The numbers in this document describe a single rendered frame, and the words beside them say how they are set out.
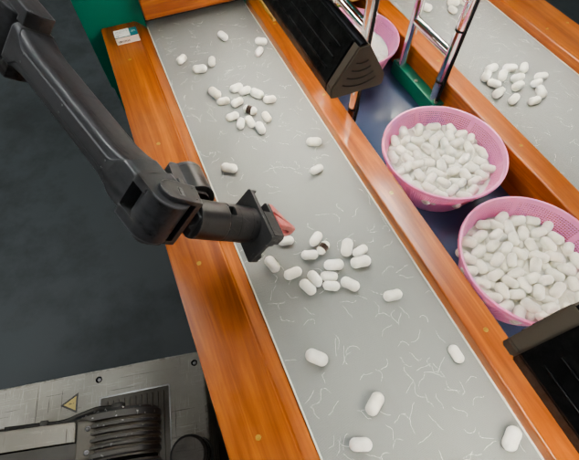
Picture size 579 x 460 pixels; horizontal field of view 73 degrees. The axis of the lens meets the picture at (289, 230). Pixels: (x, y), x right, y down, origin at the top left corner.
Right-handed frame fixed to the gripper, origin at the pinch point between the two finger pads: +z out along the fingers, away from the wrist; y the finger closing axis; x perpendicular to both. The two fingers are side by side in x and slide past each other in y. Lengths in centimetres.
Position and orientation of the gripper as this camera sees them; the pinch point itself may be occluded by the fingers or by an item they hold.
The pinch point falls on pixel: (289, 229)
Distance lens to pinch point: 67.7
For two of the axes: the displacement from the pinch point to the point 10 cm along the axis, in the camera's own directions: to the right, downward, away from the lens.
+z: 6.9, 0.8, 7.1
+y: -3.9, -7.9, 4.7
